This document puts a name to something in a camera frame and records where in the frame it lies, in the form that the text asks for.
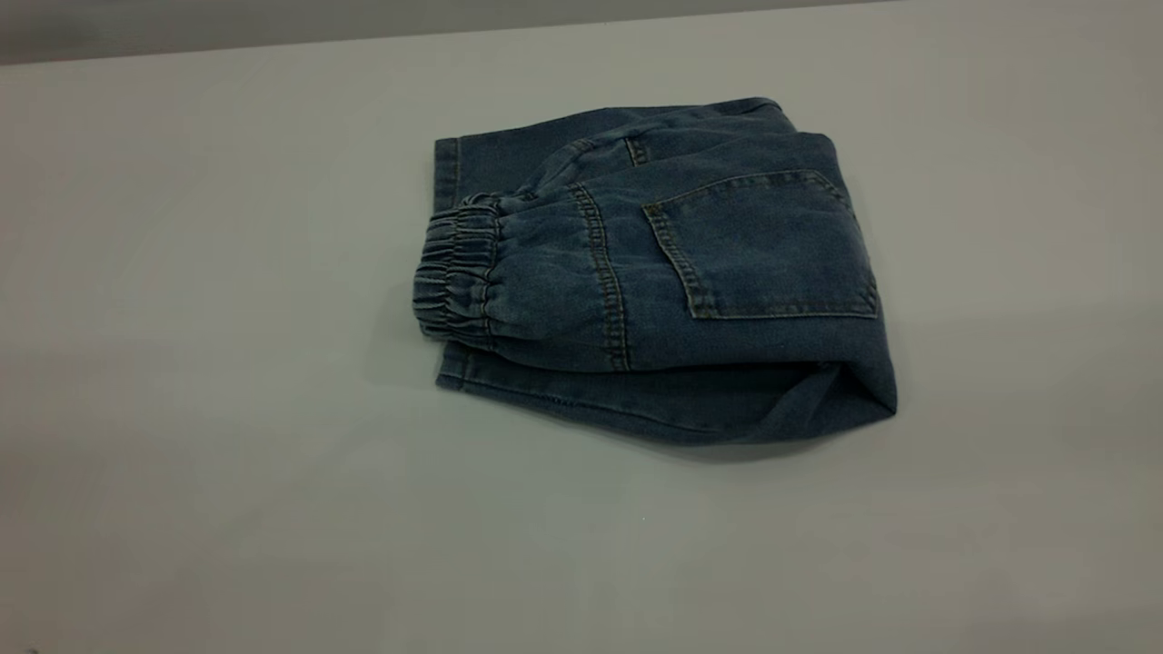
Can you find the blue denim shorts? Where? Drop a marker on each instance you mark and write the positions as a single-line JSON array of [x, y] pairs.
[[727, 272]]

